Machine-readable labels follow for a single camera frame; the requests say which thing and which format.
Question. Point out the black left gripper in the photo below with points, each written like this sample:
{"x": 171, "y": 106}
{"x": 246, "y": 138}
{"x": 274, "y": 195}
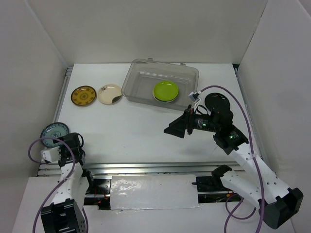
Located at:
{"x": 61, "y": 155}

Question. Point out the yellow patterned plate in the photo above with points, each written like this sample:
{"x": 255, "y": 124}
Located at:
{"x": 83, "y": 96}

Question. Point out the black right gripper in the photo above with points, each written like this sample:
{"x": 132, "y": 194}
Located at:
{"x": 186, "y": 121}

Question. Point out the black plate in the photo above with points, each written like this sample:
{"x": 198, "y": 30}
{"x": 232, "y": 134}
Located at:
{"x": 216, "y": 101}

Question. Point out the small blue floral plate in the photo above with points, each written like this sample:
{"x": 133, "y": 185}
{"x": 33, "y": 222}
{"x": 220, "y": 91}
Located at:
{"x": 167, "y": 101}

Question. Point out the large blue floral plate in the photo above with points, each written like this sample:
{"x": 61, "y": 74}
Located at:
{"x": 55, "y": 130}

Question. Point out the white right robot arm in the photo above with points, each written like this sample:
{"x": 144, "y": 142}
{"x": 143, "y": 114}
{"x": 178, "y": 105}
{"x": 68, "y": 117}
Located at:
{"x": 274, "y": 199}

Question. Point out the clear plastic bin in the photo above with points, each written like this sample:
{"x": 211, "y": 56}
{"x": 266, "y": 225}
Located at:
{"x": 145, "y": 74}

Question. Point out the aluminium table rail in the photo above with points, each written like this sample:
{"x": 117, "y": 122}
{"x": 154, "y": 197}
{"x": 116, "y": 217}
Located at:
{"x": 100, "y": 169}

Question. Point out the cream plate with dark brushstroke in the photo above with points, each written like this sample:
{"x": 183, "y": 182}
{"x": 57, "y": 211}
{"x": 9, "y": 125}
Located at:
{"x": 109, "y": 94}

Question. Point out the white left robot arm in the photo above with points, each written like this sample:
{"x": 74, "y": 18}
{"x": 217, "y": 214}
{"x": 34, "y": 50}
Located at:
{"x": 65, "y": 214}

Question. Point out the lime green plate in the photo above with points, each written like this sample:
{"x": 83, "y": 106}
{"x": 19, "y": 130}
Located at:
{"x": 166, "y": 90}

